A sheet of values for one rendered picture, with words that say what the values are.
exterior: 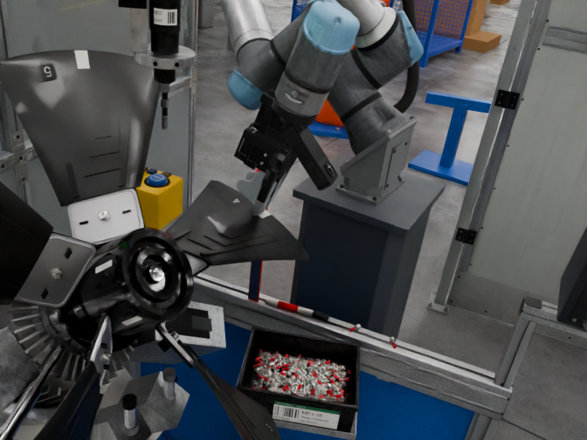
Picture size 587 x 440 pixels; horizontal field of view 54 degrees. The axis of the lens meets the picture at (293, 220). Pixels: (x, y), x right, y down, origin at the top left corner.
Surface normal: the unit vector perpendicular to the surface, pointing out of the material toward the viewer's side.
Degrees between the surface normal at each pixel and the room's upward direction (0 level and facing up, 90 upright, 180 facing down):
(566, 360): 0
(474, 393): 90
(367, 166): 90
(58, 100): 41
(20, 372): 50
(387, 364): 90
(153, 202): 90
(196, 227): 5
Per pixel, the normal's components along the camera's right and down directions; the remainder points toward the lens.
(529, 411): 0.11, -0.86
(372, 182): -0.54, 0.37
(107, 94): 0.28, -0.42
